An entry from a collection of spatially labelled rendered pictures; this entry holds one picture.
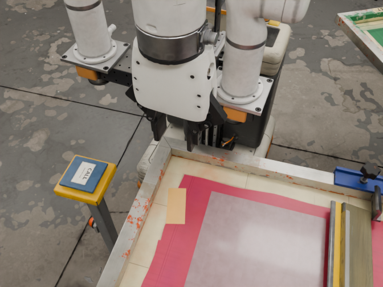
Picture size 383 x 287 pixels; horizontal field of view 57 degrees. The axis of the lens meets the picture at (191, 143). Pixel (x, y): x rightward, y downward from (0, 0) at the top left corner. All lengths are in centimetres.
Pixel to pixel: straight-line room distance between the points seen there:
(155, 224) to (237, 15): 53
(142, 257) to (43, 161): 159
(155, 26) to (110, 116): 216
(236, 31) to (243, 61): 8
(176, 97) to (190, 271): 53
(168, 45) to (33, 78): 264
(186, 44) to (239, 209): 63
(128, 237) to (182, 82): 53
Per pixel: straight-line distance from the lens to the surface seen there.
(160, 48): 37
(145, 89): 44
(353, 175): 102
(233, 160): 98
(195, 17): 36
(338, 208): 96
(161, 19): 35
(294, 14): 76
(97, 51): 106
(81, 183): 99
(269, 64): 151
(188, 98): 42
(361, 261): 92
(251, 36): 81
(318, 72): 296
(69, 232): 206
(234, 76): 87
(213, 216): 92
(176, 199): 94
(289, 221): 95
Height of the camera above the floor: 177
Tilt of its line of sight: 51 degrees down
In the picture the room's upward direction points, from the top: straight up
